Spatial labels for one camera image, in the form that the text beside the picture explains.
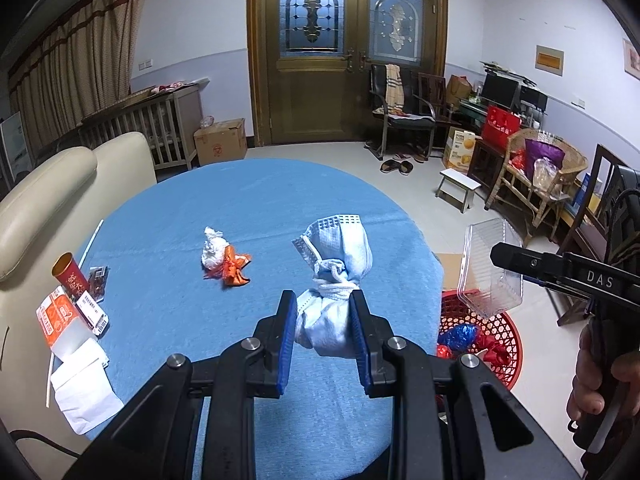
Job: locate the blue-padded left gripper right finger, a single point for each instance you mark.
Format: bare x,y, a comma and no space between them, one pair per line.
359,315

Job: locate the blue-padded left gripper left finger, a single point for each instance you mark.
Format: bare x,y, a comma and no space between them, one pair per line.
285,332

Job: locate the orange wrapper bundle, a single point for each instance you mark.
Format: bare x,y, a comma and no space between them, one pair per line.
227,265

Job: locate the light blue face mask bundle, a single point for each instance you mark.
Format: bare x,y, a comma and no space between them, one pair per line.
337,250

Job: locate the blue plastic bag bundle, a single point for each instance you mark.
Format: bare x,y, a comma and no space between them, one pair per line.
459,338

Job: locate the white plastic bag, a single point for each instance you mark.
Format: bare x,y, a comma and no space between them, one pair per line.
215,245

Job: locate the clear plastic tray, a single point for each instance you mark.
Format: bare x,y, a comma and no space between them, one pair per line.
483,287

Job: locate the red plastic bag bundle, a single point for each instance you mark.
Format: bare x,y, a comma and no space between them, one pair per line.
495,351

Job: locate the person right hand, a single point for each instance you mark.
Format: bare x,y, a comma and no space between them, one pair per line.
585,399

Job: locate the dark wooden chair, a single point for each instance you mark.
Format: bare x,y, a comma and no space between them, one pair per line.
587,235

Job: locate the flat cardboard sheet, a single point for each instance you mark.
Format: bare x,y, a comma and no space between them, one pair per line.
452,265

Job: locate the red plastic mesh basket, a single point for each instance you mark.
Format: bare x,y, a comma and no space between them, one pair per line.
454,312

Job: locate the rattan chair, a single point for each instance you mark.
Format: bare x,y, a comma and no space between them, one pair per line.
542,199

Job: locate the purple bag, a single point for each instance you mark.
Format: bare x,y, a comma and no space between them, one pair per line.
535,149

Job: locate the pair of slippers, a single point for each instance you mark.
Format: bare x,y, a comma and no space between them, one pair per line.
404,167

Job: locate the small white stool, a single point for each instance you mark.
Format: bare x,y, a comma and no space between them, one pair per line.
457,187

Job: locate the small white cigarette box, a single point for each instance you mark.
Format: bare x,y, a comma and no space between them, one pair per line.
94,315

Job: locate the dark snack wrapper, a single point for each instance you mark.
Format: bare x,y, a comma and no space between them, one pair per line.
98,276

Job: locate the brown cardboard box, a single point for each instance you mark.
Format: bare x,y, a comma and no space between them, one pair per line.
221,142

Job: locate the red gift bag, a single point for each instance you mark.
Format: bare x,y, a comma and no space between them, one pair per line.
499,126

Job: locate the yellow printed carton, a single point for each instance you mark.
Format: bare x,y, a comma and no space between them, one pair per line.
459,149

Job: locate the white tissue sheets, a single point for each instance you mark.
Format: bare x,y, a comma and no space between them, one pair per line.
82,390

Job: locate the orange white tissue pack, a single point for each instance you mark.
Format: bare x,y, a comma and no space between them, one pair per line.
64,328

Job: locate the red paper cup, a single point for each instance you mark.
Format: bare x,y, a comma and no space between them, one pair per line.
67,272

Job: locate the black computer monitor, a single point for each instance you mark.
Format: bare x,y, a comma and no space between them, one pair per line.
500,91

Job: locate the white paper straw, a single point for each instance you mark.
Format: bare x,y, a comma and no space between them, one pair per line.
89,244

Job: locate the wooden radiator cover cabinet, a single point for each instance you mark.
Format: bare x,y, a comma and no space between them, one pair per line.
168,117

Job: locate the black metal armchair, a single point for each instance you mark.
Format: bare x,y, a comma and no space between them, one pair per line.
406,101

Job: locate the cream leather sofa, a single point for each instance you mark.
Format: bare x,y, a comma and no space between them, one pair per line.
51,212

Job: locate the wooden double door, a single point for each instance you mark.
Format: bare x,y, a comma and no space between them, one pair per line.
311,62

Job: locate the beige striped curtain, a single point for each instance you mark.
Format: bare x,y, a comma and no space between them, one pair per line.
77,66

